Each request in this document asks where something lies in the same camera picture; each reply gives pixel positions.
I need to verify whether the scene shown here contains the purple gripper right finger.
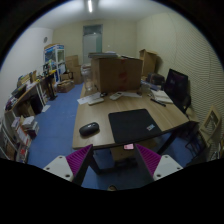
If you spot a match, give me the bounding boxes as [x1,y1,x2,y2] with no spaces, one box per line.
[135,144,182,181]

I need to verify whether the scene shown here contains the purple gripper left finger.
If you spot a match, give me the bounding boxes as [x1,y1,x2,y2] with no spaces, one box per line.
[44,144,93,186]

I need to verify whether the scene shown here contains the black computer mouse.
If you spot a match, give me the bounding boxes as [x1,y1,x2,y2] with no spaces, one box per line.
[79,122,99,137]

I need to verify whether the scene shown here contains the black mouse pad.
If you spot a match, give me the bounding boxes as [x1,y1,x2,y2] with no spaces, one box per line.
[108,109,162,143]

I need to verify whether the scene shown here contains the black computer monitor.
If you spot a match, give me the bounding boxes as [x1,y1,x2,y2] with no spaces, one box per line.
[164,69,188,111]

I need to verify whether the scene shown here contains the pink sticker label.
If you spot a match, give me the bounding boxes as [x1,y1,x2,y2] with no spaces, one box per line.
[124,144,134,150]

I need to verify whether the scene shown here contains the wooden desk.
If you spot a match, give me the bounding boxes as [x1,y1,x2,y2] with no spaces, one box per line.
[72,93,189,154]

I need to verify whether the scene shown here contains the bookshelf with books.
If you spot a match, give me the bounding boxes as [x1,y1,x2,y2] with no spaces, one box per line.
[0,112,39,164]

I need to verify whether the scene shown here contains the white paper sheet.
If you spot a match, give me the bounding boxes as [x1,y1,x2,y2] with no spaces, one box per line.
[77,92,100,105]

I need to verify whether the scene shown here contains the black pen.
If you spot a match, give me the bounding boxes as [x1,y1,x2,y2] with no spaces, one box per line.
[150,98,166,107]

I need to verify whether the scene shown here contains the white keyboard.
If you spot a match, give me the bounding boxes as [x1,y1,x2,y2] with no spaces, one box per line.
[88,98,104,106]

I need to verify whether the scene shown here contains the open notebook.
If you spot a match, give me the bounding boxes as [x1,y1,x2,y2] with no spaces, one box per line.
[153,90,173,104]

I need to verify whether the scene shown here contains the side shelf desk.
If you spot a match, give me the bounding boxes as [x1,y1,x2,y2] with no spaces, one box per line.
[10,74,57,116]

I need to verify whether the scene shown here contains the cardboard box on floor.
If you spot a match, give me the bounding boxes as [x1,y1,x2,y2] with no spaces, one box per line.
[57,81,75,93]

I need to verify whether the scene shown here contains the white remote control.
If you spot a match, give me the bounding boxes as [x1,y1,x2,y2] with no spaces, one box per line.
[109,92,123,101]

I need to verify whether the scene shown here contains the large cardboard box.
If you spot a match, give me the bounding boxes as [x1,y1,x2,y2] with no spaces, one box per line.
[91,58,143,93]

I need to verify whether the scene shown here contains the stacked cardboard boxes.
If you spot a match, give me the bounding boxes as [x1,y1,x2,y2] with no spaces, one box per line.
[65,55,83,84]

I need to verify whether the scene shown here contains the tall cardboard box corner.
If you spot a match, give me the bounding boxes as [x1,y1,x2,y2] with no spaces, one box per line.
[139,49,157,76]

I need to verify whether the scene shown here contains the blue white display cabinet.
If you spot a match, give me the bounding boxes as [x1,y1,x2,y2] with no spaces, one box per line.
[44,44,66,75]

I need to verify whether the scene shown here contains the door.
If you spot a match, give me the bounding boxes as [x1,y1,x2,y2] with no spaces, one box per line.
[83,24,103,64]

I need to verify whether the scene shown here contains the ceiling light tube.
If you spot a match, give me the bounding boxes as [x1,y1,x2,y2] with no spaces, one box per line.
[87,0,93,13]

